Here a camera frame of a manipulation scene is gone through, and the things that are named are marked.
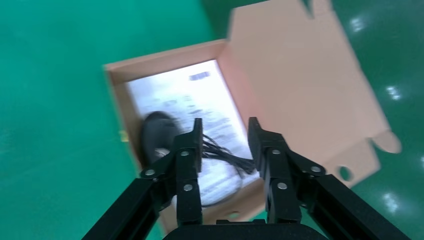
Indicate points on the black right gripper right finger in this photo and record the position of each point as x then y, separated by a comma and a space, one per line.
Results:
281, 172

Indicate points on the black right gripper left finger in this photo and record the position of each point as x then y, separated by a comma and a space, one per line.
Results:
185, 172

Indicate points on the brown cardboard mailer box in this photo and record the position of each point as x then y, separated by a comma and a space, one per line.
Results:
298, 86

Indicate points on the white printed paper sheet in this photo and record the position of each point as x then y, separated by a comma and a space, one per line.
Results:
192, 96

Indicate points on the green table cloth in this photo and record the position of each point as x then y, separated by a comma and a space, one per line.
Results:
53, 116

